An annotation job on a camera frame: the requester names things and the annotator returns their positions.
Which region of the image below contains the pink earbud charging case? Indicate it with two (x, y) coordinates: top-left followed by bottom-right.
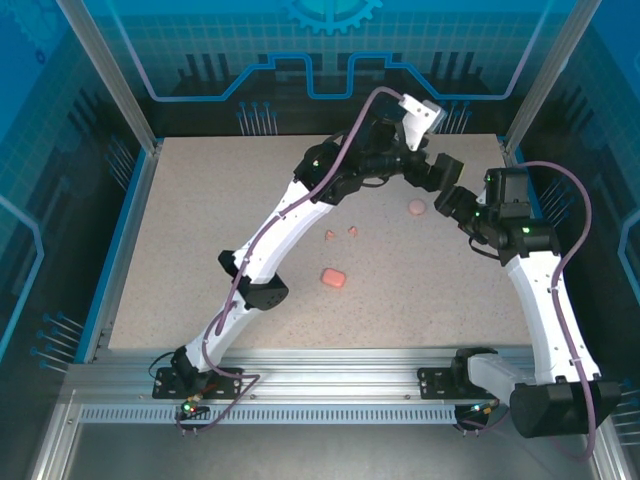
(320, 267), (348, 290)

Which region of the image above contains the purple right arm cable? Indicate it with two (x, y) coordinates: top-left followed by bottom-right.
(459, 160), (599, 461)

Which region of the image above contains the aluminium frame post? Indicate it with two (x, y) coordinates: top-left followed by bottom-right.
(499, 0), (604, 156)
(54, 0), (165, 155)

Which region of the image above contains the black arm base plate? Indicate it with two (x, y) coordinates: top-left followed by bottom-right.
(417, 366), (471, 400)
(152, 366), (259, 400)

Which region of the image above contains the aluminium mounting rail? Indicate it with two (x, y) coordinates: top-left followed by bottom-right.
(64, 347), (626, 407)

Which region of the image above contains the slotted grey cable duct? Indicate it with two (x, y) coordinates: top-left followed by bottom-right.
(78, 403), (459, 425)

